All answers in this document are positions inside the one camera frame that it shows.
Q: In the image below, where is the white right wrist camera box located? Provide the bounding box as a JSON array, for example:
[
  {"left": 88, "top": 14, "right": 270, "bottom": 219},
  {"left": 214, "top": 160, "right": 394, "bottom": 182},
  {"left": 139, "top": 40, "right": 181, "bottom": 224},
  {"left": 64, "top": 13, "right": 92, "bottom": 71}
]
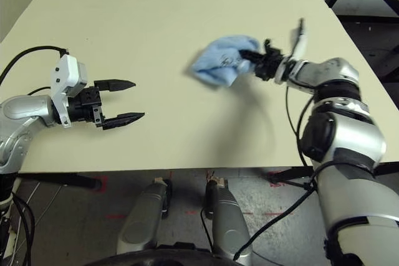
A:
[{"left": 274, "top": 18, "right": 308, "bottom": 85}]

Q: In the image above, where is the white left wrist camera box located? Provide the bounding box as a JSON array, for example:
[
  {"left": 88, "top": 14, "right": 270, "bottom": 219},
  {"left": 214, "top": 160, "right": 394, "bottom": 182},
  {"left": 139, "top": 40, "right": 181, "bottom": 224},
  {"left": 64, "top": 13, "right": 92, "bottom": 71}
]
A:
[{"left": 48, "top": 54, "right": 88, "bottom": 129}]

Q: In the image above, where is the light blue terry towel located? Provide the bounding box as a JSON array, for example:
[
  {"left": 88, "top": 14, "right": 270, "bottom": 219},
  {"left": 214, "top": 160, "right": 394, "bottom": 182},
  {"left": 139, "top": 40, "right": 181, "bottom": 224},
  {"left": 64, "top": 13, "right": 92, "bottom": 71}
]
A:
[{"left": 188, "top": 34, "right": 262, "bottom": 89}]

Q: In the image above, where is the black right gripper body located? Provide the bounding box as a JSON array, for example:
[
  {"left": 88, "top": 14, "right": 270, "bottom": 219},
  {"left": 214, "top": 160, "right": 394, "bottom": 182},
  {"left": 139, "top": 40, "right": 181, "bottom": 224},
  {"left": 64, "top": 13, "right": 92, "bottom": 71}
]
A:
[{"left": 254, "top": 39, "right": 287, "bottom": 82}]

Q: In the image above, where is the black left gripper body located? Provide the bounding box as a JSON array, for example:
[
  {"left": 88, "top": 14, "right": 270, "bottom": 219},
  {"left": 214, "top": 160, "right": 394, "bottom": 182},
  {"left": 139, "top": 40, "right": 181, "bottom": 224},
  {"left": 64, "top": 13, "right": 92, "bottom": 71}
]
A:
[{"left": 60, "top": 85, "right": 108, "bottom": 130}]

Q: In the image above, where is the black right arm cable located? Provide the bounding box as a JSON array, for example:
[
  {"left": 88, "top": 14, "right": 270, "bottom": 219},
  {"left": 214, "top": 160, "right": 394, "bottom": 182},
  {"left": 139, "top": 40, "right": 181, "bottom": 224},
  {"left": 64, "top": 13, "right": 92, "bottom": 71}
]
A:
[{"left": 233, "top": 85, "right": 319, "bottom": 262}]

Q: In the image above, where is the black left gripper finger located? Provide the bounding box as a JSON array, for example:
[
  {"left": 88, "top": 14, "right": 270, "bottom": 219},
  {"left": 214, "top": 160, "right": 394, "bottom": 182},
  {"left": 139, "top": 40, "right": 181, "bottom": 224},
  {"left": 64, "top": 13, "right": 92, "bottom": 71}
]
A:
[
  {"left": 93, "top": 78, "right": 137, "bottom": 93},
  {"left": 102, "top": 112, "right": 146, "bottom": 131}
]

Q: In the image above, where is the black robot torso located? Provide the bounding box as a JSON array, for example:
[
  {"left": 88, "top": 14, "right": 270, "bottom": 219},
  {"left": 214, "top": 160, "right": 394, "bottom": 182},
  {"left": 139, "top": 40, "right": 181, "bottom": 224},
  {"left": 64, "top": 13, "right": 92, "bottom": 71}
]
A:
[{"left": 84, "top": 242, "right": 219, "bottom": 266}]

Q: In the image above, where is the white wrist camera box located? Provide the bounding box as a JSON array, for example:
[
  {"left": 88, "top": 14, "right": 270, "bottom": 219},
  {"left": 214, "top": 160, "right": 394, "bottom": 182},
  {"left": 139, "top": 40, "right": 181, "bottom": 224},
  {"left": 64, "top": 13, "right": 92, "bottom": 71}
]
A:
[
  {"left": 48, "top": 54, "right": 88, "bottom": 129},
  {"left": 274, "top": 18, "right": 308, "bottom": 85}
]

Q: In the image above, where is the grey left robot leg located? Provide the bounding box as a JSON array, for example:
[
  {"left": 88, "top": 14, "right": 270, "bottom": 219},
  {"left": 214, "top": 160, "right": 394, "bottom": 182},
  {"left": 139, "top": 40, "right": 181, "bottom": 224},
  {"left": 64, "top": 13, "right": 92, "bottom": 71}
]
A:
[{"left": 115, "top": 178, "right": 173, "bottom": 256}]

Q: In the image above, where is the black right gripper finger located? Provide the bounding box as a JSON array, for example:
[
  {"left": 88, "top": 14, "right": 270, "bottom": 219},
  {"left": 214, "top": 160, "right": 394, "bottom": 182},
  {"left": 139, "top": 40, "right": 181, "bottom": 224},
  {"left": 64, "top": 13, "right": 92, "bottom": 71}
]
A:
[
  {"left": 241, "top": 55, "right": 265, "bottom": 69},
  {"left": 238, "top": 46, "right": 266, "bottom": 59}
]

